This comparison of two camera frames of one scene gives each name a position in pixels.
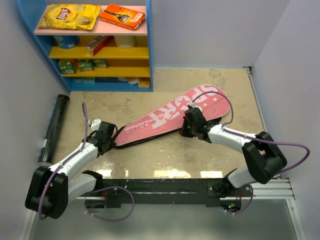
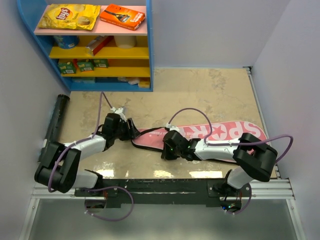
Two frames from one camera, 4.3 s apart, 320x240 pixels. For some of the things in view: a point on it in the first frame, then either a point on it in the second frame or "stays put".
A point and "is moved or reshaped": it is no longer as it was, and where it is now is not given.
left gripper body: (111, 144) → (123, 133)
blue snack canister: (67, 42) stays put
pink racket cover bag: (202, 104) is moved or reshaped
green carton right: (101, 63) stays put
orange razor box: (123, 17) stays put
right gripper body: (188, 130) → (169, 154)
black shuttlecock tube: (54, 127) stays put
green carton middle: (86, 66) stays put
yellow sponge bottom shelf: (144, 84) stays put
